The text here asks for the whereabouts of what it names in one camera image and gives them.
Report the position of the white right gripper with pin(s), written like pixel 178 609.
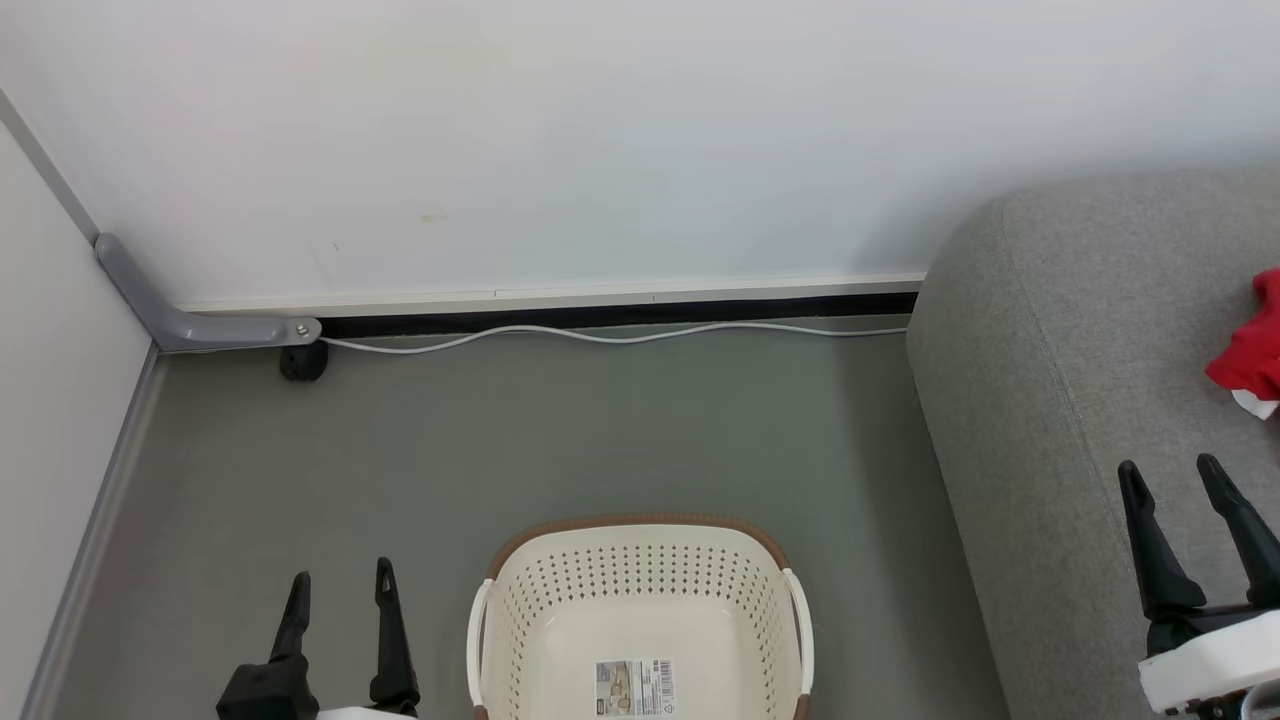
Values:
pixel 1220 660

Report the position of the grey angled metal bracket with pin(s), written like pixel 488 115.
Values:
pixel 200 328

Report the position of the black wall base strip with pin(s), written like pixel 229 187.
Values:
pixel 620 313

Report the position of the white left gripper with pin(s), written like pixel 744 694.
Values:
pixel 365 714

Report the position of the printed paper label sticker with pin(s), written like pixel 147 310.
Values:
pixel 635 687

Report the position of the red and white garment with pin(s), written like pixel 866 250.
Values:
pixel 1255 350

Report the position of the grey skirting strip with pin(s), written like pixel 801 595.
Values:
pixel 90 540

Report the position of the small black caster wheel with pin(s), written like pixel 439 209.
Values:
pixel 303 362

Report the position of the cream perforated plastic laundry basket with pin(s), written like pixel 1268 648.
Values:
pixel 640 620

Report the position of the grey fabric sofa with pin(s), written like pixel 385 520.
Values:
pixel 1050 400

